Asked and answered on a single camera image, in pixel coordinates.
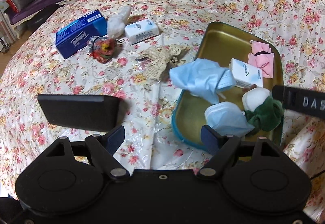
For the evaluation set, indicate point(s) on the white tissue pack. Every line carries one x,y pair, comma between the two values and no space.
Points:
141,30
245,74

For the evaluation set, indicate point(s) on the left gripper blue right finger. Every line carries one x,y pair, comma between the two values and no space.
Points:
211,140

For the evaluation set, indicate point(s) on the black round stool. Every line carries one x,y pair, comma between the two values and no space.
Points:
37,20

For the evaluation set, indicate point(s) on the blue tissue box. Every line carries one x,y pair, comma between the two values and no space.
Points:
73,37

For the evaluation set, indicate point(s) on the pink plush toy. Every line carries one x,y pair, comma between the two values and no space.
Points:
262,57

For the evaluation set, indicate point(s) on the floral bed cover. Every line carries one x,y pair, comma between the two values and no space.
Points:
294,27

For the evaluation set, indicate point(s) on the white fluffy plush keychain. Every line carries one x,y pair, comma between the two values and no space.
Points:
116,23

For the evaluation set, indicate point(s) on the blue face mask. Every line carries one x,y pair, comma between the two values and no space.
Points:
203,78
226,118

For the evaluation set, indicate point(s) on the green white plush toy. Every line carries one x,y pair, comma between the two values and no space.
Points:
262,110

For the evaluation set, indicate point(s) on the beige crochet doily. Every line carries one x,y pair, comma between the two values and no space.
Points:
154,60

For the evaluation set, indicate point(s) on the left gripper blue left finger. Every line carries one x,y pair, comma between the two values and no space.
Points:
112,140

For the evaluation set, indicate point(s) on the gold metal tray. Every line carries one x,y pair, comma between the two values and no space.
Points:
220,43

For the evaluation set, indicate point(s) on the colourful patterned cloth bundle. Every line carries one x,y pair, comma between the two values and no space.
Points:
101,48

